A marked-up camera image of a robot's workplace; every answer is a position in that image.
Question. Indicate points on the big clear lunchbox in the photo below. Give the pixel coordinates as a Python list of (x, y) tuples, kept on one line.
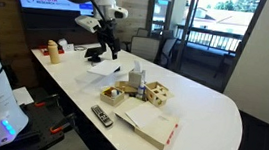
[(90, 80)]

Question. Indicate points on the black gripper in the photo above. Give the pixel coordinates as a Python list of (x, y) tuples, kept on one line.
[(107, 32)]

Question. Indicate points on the black remote control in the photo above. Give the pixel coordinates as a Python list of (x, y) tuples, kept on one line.
[(102, 115)]

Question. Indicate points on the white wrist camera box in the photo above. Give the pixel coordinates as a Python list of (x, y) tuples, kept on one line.
[(87, 23)]

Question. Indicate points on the grey tissue box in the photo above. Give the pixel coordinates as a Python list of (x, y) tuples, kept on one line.
[(136, 78)]

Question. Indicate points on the white sheet beside robot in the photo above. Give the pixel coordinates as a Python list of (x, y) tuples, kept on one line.
[(23, 95)]

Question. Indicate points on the black tablet device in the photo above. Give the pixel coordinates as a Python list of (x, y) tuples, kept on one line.
[(95, 52)]

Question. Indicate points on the wooden shape sorter box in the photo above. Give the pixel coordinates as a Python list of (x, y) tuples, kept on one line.
[(158, 94)]

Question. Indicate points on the wall television screen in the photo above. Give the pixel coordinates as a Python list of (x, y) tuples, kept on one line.
[(53, 1)]

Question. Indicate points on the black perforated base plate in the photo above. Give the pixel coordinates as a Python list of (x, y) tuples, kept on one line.
[(45, 129)]

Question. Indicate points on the white paper sheet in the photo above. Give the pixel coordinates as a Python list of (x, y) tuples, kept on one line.
[(143, 114)]

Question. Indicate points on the white rectangular tray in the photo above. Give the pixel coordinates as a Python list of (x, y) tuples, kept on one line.
[(155, 131)]

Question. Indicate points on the dark office chair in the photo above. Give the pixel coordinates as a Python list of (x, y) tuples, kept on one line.
[(168, 50)]

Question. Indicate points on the white lunchbox lid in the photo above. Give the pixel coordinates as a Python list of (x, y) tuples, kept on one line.
[(105, 67)]

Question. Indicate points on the white coffee capsule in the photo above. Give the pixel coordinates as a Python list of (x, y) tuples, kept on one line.
[(114, 93)]

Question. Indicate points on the grey office chair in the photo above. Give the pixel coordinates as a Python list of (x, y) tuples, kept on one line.
[(144, 48)]

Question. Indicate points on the small white dropper bottle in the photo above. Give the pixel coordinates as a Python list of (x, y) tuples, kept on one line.
[(140, 91)]

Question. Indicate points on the small open wooden box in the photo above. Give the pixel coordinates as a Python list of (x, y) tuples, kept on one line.
[(112, 97)]

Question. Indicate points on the tan plastic bottle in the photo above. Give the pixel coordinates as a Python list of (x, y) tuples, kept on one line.
[(54, 53)]

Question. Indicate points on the flat wooden tray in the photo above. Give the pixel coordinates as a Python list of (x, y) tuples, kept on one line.
[(125, 86)]

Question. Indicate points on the flat red object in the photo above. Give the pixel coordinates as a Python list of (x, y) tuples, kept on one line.
[(44, 51)]

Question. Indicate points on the black outdoor chair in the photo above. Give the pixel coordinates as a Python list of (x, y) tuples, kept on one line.
[(224, 64)]

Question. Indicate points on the balcony railing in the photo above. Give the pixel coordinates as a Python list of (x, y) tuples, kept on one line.
[(208, 37)]

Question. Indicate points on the small white device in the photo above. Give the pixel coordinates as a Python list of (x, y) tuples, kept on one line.
[(66, 45)]

